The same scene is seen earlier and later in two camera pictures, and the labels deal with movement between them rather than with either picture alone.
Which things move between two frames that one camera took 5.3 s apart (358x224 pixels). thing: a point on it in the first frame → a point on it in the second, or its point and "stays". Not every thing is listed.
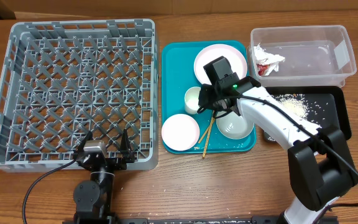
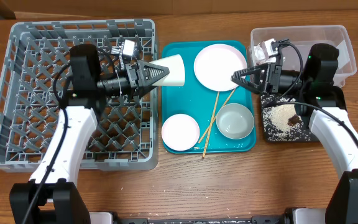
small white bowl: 179,132 stays
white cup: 191,100 → 176,76
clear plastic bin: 314,55 stays
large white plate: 210,53 stays
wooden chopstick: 209,127 stays
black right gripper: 206,98 → 270,78
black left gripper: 121,163 → 135,76
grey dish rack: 59,81 stays
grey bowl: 234,126 stays
